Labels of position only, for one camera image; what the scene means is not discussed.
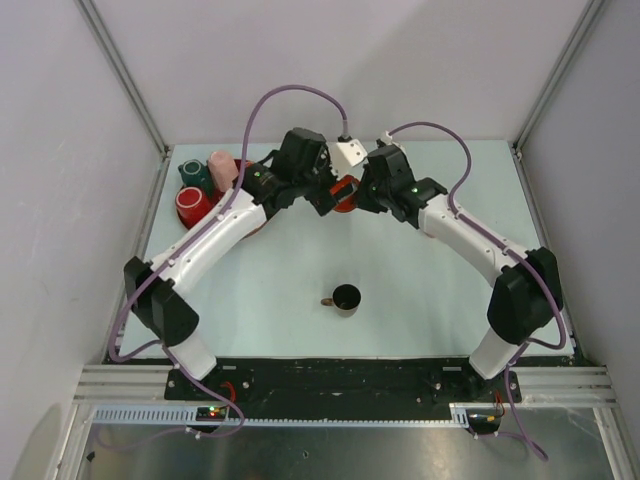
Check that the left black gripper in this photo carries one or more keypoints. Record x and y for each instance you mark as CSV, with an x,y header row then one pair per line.
x,y
323,200

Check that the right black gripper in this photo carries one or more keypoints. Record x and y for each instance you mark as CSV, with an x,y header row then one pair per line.
x,y
362,201

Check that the large orange mug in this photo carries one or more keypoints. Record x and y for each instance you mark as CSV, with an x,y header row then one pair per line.
x,y
343,193

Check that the brown speckled mug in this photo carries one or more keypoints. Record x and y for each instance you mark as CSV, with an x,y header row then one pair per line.
x,y
345,300

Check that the red mug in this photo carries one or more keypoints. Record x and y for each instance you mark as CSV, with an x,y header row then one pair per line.
x,y
192,205

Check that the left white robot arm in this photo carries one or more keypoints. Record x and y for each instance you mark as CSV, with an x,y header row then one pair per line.
x,y
157,289

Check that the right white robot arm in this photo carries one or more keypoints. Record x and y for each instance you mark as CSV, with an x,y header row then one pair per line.
x,y
525,283

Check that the light pink tall mug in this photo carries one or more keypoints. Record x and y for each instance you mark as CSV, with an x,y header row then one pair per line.
x,y
223,169

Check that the dark green mug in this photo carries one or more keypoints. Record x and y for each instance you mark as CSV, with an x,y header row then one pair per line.
x,y
193,173

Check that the red round tray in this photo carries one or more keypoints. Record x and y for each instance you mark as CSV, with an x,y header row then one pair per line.
x,y
214,195

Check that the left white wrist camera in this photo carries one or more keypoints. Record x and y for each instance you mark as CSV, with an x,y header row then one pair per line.
x,y
346,155

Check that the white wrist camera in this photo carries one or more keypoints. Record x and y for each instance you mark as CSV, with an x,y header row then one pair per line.
x,y
386,139
346,155

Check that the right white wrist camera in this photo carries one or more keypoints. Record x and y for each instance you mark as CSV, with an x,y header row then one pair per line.
x,y
386,139

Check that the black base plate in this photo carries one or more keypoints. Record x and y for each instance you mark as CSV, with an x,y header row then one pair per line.
x,y
355,389

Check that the aluminium frame rail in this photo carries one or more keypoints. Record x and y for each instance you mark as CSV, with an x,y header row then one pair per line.
x,y
122,384

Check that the grey cable duct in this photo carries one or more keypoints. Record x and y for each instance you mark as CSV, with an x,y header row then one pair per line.
x,y
207,416

